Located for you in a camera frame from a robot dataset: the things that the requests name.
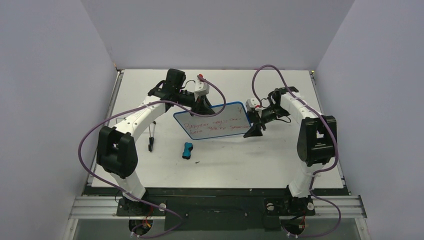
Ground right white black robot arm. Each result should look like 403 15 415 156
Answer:
243 86 337 216

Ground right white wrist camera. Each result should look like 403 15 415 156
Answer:
245 98 262 112

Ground purple cable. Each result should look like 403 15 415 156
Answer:
77 77 227 239
251 64 342 238

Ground blue and black eraser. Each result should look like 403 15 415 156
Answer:
181 142 194 160

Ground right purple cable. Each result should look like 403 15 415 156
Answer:
251 64 342 238

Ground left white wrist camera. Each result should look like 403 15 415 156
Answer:
193 74 210 100

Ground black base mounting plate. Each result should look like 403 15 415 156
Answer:
116 187 335 234

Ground wire whiteboard stand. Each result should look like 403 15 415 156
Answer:
114 116 156 152

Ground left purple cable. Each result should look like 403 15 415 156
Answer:
77 77 227 239

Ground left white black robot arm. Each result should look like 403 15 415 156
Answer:
96 68 215 215

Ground blue framed whiteboard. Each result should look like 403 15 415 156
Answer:
173 101 252 140

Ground aluminium rail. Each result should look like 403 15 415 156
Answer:
67 195 368 220

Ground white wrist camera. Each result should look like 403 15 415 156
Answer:
245 98 262 112
193 74 210 100

